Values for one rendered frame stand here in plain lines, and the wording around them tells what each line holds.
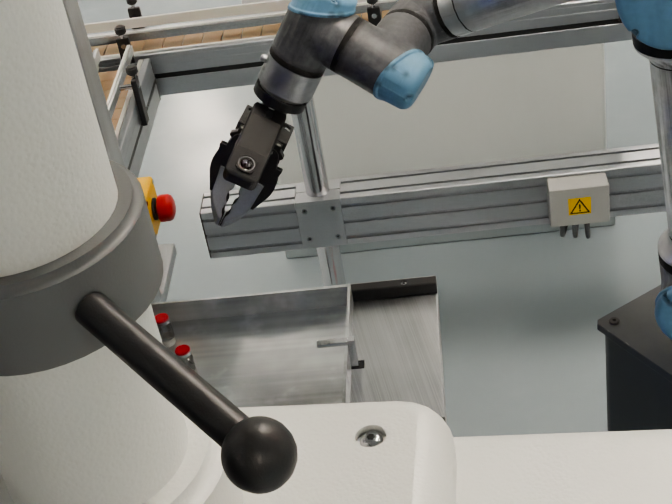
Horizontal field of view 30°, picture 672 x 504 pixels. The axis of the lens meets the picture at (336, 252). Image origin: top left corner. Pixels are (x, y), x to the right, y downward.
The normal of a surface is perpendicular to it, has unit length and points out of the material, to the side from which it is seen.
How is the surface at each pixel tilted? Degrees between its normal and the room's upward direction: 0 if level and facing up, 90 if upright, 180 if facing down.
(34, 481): 90
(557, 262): 0
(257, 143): 38
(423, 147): 90
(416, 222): 90
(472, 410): 0
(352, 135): 90
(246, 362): 0
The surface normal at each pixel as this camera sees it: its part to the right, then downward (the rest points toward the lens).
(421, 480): 0.01, -0.81
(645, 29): -0.43, 0.47
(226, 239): -0.03, 0.58
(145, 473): 0.69, 0.33
